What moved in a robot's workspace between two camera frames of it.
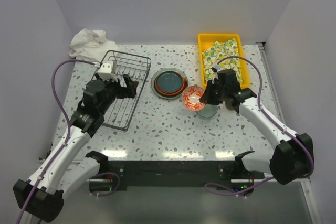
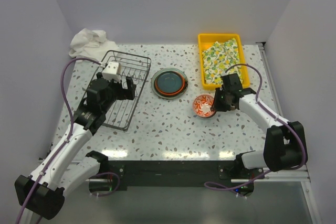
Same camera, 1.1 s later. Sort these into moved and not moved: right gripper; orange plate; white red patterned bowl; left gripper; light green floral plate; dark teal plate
Moved: right gripper; white red patterned bowl
Not moved: dark teal plate; light green floral plate; orange plate; left gripper
